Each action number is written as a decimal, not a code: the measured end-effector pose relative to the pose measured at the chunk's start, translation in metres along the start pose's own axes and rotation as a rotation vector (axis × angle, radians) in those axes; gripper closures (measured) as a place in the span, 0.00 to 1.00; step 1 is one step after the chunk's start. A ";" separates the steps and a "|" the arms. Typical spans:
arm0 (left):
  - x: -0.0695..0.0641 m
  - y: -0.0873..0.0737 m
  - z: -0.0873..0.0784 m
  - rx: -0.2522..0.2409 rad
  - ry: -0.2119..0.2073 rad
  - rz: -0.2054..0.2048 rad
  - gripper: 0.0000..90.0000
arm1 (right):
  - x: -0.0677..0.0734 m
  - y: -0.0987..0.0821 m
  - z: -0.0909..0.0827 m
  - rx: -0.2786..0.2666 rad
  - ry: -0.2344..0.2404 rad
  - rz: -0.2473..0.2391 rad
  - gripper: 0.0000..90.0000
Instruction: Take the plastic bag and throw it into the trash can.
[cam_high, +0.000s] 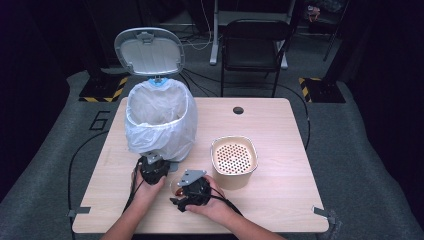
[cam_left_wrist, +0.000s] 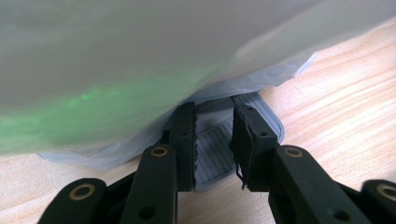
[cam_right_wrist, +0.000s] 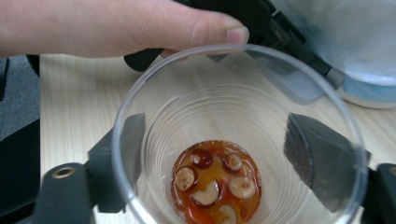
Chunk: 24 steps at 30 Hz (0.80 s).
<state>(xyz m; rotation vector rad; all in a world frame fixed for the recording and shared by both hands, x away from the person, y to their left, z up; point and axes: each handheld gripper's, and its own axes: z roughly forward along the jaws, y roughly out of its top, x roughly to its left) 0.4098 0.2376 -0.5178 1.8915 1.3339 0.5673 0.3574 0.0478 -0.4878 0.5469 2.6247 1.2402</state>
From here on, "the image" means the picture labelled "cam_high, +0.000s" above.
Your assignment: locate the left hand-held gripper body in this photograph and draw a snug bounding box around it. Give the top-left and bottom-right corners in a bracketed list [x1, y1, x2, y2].
[138, 151, 171, 186]

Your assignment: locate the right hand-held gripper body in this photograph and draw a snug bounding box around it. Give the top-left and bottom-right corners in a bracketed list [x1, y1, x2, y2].
[177, 169, 212, 206]

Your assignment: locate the white plastic bin liner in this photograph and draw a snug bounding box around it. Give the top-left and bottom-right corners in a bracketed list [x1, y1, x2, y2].
[124, 78, 198, 163]

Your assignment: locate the beige container with perforated strainer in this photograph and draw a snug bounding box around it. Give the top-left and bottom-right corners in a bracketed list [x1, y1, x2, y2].
[209, 135, 259, 191]

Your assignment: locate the white and blue pedal bin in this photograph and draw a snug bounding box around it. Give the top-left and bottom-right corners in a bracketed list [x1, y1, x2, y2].
[113, 27, 198, 173]

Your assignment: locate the person's left hand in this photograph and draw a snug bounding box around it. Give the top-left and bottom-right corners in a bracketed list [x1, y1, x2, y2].
[131, 165, 167, 205]

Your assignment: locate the person's right hand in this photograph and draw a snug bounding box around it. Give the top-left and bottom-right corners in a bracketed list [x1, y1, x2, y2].
[184, 174, 235, 224]

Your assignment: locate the grey table edge clamp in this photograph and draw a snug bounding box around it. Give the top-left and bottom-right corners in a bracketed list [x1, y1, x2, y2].
[67, 206, 92, 218]
[313, 205, 336, 225]

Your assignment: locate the black base with hazard stripes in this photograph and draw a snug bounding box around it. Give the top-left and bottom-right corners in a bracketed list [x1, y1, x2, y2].
[78, 76, 129, 103]
[298, 77, 347, 104]

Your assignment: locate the black folding chair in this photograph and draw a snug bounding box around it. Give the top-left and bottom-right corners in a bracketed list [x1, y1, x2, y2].
[219, 19, 293, 98]

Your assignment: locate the right hand-held gripper black cable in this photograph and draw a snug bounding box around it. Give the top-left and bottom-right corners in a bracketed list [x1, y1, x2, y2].
[209, 187, 244, 217]

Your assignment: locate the hand-held gripper black cable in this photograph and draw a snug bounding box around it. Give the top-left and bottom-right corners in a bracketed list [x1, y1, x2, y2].
[123, 156, 146, 214]
[209, 187, 244, 217]

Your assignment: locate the left hand-held gripper black cable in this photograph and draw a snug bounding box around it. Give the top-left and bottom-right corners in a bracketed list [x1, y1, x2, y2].
[123, 156, 146, 214]

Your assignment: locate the black floor cable bundle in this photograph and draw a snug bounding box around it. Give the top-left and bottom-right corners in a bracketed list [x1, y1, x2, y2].
[179, 66, 222, 98]

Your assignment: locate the white desk frame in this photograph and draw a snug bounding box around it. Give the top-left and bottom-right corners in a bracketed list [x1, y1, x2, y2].
[209, 0, 290, 70]

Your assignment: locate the white cable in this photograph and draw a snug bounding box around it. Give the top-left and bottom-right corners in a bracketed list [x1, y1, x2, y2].
[181, 0, 214, 53]

